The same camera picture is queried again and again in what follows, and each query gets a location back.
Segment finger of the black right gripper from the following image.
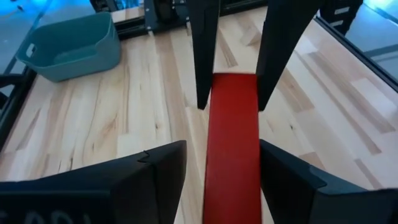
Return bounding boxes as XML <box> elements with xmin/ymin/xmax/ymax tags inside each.
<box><xmin>188</xmin><ymin>0</ymin><xmax>220</xmax><ymax>110</ymax></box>
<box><xmin>256</xmin><ymin>0</ymin><xmax>326</xmax><ymax>112</ymax></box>

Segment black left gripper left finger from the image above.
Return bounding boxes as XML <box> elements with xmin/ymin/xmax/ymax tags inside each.
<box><xmin>0</xmin><ymin>139</ymin><xmax>188</xmax><ymax>224</ymax></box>

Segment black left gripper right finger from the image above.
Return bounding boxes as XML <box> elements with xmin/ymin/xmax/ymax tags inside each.
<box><xmin>259</xmin><ymin>139</ymin><xmax>398</xmax><ymax>224</ymax></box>

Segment teal plastic bin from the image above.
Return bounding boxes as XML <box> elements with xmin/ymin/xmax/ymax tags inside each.
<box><xmin>17</xmin><ymin>11</ymin><xmax>122</xmax><ymax>83</ymax></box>

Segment long red block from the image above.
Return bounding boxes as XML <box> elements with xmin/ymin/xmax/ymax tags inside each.
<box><xmin>202</xmin><ymin>73</ymin><xmax>262</xmax><ymax>224</ymax></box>

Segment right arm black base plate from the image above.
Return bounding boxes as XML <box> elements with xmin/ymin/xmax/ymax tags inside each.
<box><xmin>142</xmin><ymin>0</ymin><xmax>191</xmax><ymax>34</ymax></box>

